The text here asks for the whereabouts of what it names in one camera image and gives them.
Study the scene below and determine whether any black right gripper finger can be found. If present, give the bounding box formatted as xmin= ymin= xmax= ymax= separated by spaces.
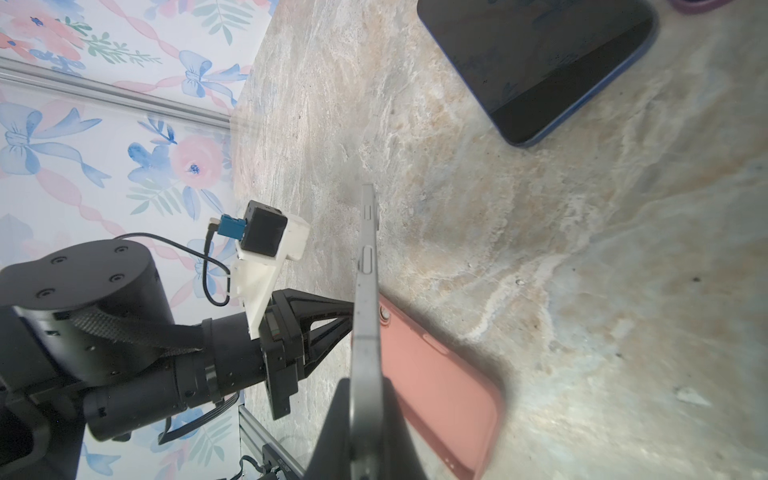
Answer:
xmin=304 ymin=377 xmax=428 ymax=480

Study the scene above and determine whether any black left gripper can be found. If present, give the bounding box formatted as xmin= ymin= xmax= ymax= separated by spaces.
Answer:
xmin=259 ymin=289 xmax=354 ymax=420

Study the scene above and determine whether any silver edged phone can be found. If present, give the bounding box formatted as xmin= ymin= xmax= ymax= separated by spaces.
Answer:
xmin=349 ymin=184 xmax=384 ymax=479

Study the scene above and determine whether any pink phone case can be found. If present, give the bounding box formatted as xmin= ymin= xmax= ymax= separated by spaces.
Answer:
xmin=379 ymin=297 xmax=505 ymax=479

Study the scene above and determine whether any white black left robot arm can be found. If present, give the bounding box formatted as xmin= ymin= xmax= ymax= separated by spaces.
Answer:
xmin=1 ymin=239 xmax=353 ymax=479

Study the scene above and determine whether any blue edged phone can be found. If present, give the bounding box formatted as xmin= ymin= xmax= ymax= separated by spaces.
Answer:
xmin=417 ymin=0 xmax=659 ymax=148

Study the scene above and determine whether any pink edged phone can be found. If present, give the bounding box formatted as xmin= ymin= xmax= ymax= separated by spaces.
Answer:
xmin=669 ymin=0 xmax=732 ymax=15

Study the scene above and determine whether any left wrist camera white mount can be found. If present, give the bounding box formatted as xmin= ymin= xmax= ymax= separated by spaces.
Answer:
xmin=209 ymin=200 xmax=310 ymax=339

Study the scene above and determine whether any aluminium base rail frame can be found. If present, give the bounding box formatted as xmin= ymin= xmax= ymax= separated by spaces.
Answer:
xmin=238 ymin=404 xmax=305 ymax=480

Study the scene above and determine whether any aluminium corner post left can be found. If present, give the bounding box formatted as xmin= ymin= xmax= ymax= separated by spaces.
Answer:
xmin=1 ymin=58 xmax=230 ymax=130

